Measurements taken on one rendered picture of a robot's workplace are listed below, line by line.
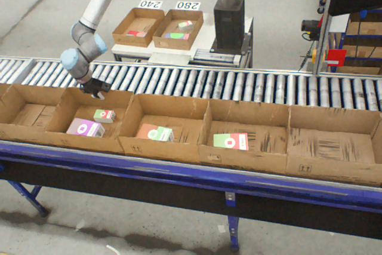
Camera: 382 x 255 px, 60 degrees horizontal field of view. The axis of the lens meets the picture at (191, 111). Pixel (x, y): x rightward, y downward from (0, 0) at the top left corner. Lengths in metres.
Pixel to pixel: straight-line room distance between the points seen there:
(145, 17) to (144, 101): 1.26
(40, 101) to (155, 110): 0.74
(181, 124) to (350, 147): 0.84
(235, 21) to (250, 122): 0.80
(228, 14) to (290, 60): 1.43
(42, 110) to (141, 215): 1.02
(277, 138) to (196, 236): 1.03
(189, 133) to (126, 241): 1.06
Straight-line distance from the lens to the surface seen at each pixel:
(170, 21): 2.81
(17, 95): 2.23
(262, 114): 1.69
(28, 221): 2.90
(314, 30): 2.09
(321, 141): 1.72
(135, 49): 2.61
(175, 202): 1.83
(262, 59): 3.53
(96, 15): 1.71
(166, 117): 1.82
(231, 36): 2.35
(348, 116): 1.70
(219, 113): 1.72
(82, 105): 2.03
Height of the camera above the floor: 2.22
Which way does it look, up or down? 47 degrees down
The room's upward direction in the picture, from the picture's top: 10 degrees counter-clockwise
